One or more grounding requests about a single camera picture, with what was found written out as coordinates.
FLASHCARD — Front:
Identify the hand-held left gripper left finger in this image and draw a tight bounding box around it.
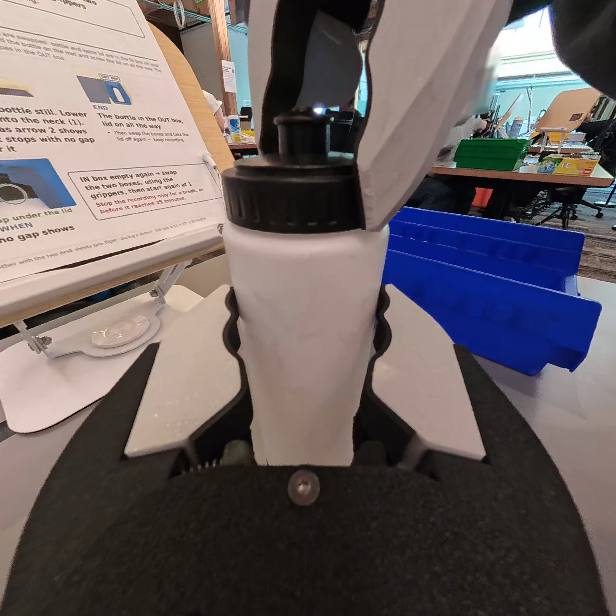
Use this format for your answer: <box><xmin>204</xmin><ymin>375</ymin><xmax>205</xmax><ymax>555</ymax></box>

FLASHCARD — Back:
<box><xmin>124</xmin><ymin>284</ymin><xmax>253</xmax><ymax>463</ymax></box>

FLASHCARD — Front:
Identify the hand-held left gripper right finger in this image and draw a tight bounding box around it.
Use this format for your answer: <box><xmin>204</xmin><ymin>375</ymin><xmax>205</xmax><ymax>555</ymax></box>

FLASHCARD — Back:
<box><xmin>354</xmin><ymin>284</ymin><xmax>487</xmax><ymax>466</ymax></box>

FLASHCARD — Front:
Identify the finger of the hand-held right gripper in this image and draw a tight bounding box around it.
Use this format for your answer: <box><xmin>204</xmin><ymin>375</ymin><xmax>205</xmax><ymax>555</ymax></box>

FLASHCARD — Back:
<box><xmin>245</xmin><ymin>0</ymin><xmax>319</xmax><ymax>157</ymax></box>
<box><xmin>357</xmin><ymin>0</ymin><xmax>514</xmax><ymax>232</ymax></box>

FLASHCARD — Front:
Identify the blue plastic bin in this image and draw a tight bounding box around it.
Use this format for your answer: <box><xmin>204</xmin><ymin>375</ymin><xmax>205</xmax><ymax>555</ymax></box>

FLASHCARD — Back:
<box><xmin>382</xmin><ymin>206</ymin><xmax>602</xmax><ymax>377</ymax></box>

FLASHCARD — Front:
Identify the white plastic bottle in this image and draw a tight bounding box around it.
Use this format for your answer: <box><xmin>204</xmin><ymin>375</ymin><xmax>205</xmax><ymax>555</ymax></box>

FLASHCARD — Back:
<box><xmin>222</xmin><ymin>221</ymin><xmax>390</xmax><ymax>466</ymax></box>

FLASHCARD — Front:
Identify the black bottle lid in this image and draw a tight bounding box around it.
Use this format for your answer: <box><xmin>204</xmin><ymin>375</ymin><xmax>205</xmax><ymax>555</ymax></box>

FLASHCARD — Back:
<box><xmin>220</xmin><ymin>107</ymin><xmax>366</xmax><ymax>234</ymax></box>

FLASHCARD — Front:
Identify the wooden instruction board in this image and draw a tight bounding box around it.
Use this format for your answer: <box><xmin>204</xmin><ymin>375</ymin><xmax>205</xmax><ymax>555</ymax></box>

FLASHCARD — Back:
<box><xmin>0</xmin><ymin>21</ymin><xmax>237</xmax><ymax>329</ymax></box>

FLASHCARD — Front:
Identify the green plastic bin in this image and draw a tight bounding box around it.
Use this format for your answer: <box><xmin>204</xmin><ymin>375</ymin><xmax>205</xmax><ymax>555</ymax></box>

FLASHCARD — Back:
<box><xmin>453</xmin><ymin>138</ymin><xmax>530</xmax><ymax>171</ymax></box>

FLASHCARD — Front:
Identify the wooden table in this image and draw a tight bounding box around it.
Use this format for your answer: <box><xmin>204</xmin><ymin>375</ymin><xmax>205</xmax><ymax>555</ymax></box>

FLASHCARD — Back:
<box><xmin>431</xmin><ymin>161</ymin><xmax>614</xmax><ymax>189</ymax></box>

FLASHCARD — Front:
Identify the wooden board on stand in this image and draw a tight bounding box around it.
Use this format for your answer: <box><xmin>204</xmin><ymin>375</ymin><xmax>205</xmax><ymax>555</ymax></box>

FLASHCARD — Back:
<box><xmin>535</xmin><ymin>88</ymin><xmax>602</xmax><ymax>145</ymax></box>

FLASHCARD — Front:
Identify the yellow toy box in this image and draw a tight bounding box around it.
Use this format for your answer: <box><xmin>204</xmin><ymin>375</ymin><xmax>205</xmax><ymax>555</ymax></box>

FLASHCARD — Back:
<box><xmin>536</xmin><ymin>155</ymin><xmax>601</xmax><ymax>176</ymax></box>

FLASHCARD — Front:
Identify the black office chair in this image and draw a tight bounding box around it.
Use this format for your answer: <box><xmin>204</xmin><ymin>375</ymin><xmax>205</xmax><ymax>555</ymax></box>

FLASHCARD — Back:
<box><xmin>534</xmin><ymin>185</ymin><xmax>604</xmax><ymax>229</ymax></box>

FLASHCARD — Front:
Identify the instruction board on stand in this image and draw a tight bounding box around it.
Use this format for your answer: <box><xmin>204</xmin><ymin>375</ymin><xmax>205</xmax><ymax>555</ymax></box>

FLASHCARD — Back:
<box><xmin>0</xmin><ymin>0</ymin><xmax>226</xmax><ymax>285</ymax></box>

